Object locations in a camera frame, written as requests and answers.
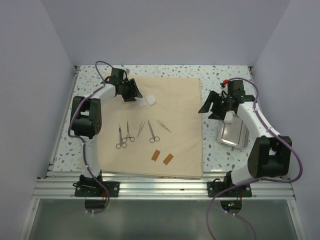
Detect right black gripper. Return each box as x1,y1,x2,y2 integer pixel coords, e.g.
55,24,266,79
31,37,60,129
199,90,233,121

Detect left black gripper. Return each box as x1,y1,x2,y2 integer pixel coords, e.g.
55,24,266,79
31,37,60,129
119,78,142,102

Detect white gauze pad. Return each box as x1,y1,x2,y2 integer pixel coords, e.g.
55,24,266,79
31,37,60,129
136,97,148,108
223,111,233,124
145,95,156,106

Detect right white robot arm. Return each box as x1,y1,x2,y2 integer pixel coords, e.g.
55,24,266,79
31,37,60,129
198,77,292,197

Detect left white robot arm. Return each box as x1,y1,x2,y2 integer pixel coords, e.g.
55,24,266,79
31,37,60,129
67,67,143,197

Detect stainless steel tray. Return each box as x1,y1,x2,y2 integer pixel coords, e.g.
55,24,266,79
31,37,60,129
216,113,250,149

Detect steel tweezers middle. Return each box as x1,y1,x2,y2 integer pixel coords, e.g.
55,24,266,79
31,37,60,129
137,121,145,137

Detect steel tweezers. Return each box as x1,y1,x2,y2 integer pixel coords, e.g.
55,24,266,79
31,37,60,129
137,121,145,137
156,120,171,133

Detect steel tweezers right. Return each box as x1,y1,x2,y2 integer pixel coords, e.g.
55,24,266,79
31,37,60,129
156,120,171,133

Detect beige cloth drape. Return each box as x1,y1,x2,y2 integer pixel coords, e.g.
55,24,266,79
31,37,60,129
97,76,203,178

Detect steel scissors centre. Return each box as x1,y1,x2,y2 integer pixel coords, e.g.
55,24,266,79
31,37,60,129
147,120,160,143

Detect steel scissors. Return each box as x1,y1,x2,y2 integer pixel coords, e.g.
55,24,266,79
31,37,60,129
115,125,127,149
147,120,160,143

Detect steel scissors far left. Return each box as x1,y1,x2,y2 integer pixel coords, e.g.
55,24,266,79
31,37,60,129
115,125,127,149

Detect brown plaster left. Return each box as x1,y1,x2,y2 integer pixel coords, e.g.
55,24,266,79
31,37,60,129
151,149,161,162

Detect brown plaster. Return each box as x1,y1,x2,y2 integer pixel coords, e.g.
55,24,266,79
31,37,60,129
163,153,174,166
151,149,161,162

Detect brown plaster right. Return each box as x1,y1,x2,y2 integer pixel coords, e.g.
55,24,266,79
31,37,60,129
163,153,174,166

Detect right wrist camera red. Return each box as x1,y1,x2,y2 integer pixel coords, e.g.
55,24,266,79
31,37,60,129
220,79,229,91

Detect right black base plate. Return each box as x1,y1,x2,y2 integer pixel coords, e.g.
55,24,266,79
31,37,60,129
206,178,253,198

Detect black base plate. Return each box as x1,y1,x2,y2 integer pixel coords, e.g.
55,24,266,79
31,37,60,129
72,178,120,198
206,178,253,198

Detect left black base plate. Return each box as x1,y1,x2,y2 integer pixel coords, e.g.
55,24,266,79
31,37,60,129
72,178,120,198

